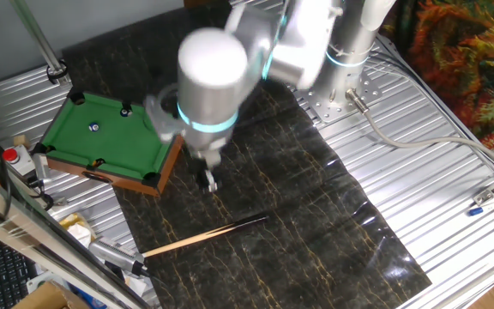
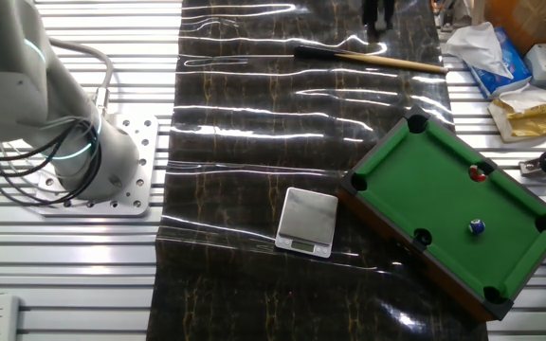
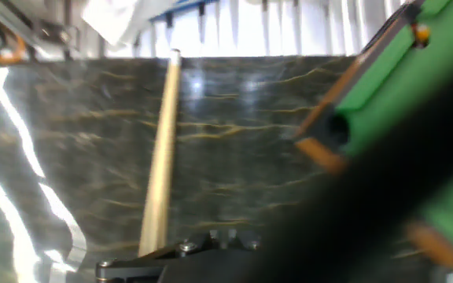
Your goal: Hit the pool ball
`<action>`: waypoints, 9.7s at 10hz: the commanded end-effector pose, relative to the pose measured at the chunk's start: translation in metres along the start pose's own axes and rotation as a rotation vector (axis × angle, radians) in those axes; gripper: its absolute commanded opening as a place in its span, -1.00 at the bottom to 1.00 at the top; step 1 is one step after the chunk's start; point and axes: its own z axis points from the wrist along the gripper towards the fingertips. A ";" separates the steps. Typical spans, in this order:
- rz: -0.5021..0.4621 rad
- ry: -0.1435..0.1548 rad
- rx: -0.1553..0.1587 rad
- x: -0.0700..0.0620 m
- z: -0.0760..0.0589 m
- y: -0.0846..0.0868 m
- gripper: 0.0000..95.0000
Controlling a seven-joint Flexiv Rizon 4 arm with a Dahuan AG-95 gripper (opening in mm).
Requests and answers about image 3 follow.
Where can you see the aluminium frame bar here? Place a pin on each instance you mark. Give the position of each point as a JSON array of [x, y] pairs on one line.
[[14, 17]]

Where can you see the mini green pool table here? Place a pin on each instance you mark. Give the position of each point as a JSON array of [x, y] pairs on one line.
[[387, 86]]

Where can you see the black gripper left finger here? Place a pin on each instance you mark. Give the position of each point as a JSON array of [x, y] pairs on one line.
[[140, 267]]

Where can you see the black marble pattern mat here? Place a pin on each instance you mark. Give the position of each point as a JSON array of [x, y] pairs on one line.
[[93, 137]]

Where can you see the wooden pool cue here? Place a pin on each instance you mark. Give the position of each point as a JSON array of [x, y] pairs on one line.
[[161, 157]]

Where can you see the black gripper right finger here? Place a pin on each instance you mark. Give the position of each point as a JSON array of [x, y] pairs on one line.
[[246, 240]]

